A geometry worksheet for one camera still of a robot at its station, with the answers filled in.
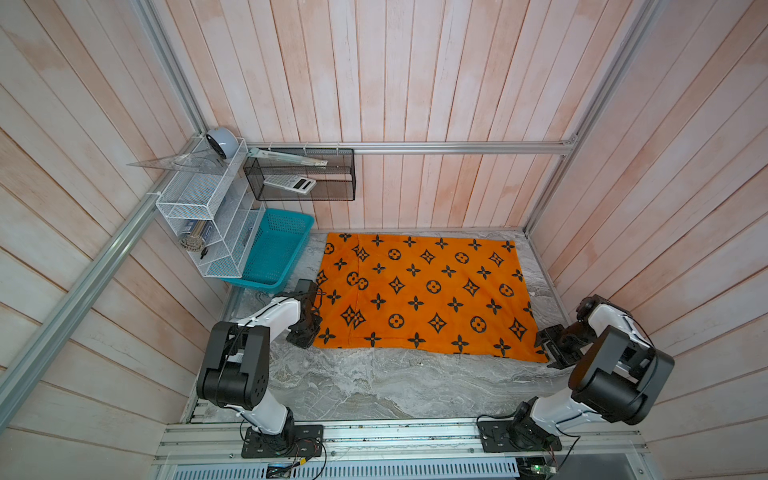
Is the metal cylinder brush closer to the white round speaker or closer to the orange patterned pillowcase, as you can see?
the white round speaker

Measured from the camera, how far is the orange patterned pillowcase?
36.2 inches

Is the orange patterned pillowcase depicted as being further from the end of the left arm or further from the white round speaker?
the white round speaker

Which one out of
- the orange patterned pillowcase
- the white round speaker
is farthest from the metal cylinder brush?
the orange patterned pillowcase

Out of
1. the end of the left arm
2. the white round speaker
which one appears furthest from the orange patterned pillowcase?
the white round speaker

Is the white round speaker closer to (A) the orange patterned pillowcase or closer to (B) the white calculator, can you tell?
(B) the white calculator

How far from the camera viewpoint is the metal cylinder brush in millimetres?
776

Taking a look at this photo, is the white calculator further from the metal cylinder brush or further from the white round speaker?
the metal cylinder brush

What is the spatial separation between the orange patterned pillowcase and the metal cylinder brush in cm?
36
